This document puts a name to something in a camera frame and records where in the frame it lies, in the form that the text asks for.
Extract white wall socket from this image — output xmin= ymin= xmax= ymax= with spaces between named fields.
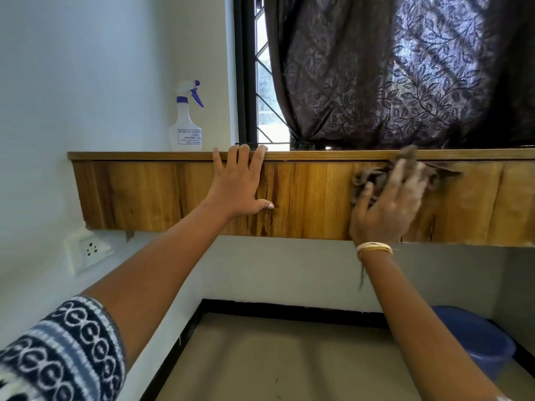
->
xmin=63 ymin=229 xmax=114 ymax=275

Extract blue white patterned top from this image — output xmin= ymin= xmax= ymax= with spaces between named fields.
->
xmin=0 ymin=295 xmax=127 ymax=401

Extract person's right forearm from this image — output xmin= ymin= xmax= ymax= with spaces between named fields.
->
xmin=361 ymin=250 xmax=510 ymax=401

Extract wooden table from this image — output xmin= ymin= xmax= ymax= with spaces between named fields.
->
xmin=66 ymin=148 xmax=535 ymax=248

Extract brown leaf-patterned curtain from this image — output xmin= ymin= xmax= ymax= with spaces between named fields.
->
xmin=263 ymin=0 xmax=535 ymax=151

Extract gold bangles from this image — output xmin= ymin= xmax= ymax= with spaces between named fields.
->
xmin=355 ymin=241 xmax=395 ymax=260

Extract person's right hand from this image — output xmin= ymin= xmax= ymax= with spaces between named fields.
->
xmin=349 ymin=158 xmax=429 ymax=247

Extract brown striped cleaning cloth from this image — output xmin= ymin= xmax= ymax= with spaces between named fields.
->
xmin=350 ymin=145 xmax=463 ymax=205

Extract blue bucket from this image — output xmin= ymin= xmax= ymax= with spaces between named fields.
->
xmin=430 ymin=305 xmax=517 ymax=383

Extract person's left hand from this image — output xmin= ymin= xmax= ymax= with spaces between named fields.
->
xmin=205 ymin=144 xmax=275 ymax=222

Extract white spray bottle blue trigger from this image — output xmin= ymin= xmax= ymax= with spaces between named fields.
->
xmin=168 ymin=80 xmax=206 ymax=153

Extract black framed window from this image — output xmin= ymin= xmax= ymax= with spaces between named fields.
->
xmin=232 ymin=0 xmax=301 ymax=151

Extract person's left forearm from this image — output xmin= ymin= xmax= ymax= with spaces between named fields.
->
xmin=81 ymin=204 xmax=228 ymax=372

